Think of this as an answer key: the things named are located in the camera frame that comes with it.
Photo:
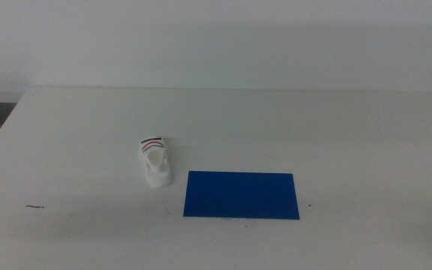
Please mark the blue rectangular mat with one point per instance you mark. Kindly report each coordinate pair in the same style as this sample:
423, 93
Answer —
240, 195

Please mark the small dark thread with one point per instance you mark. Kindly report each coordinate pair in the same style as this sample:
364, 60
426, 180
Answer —
34, 206

